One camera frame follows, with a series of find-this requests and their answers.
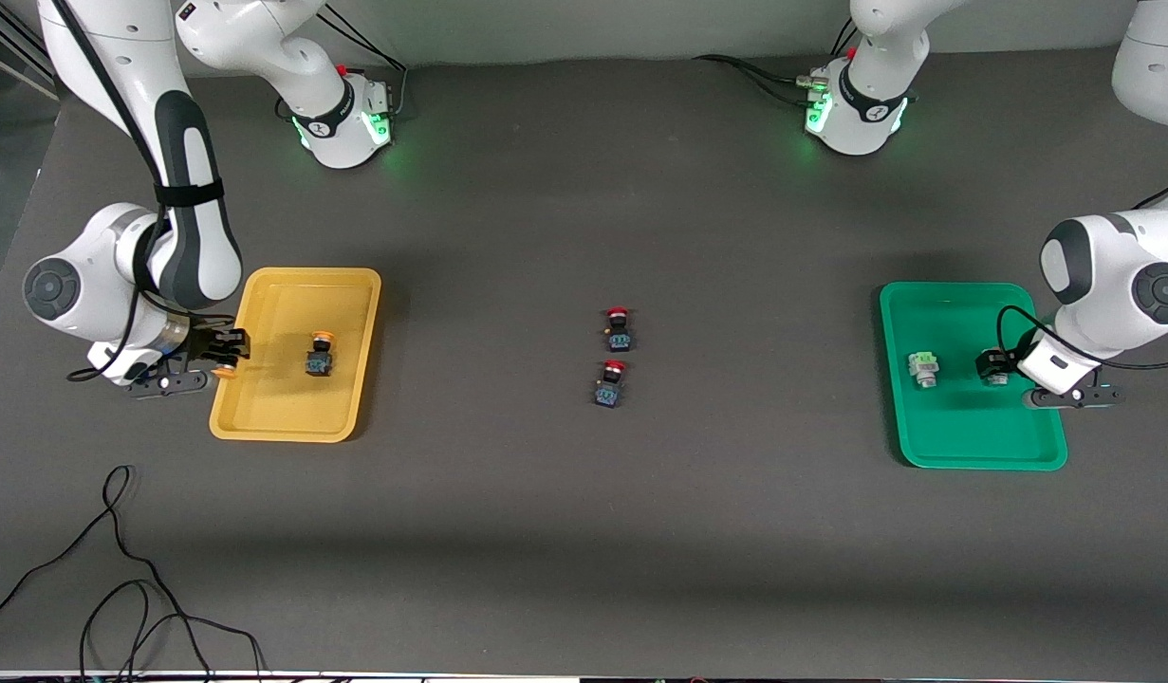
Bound aluminium frame rail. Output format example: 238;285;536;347
0;0;63;101

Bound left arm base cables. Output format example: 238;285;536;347
691;19;864;107

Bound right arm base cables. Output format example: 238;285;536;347
318;0;410;120

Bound dark grey table mat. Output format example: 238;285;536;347
0;43;1168;677

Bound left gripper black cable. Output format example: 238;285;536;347
996;304;1168;373

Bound yellow plastic tray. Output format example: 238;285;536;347
209;267;383;444

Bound green plastic tray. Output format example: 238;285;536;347
878;281;1069;471

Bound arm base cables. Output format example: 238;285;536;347
318;0;410;120
691;19;864;107

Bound loose black cable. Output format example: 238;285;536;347
79;579;267;683
0;464;214;683

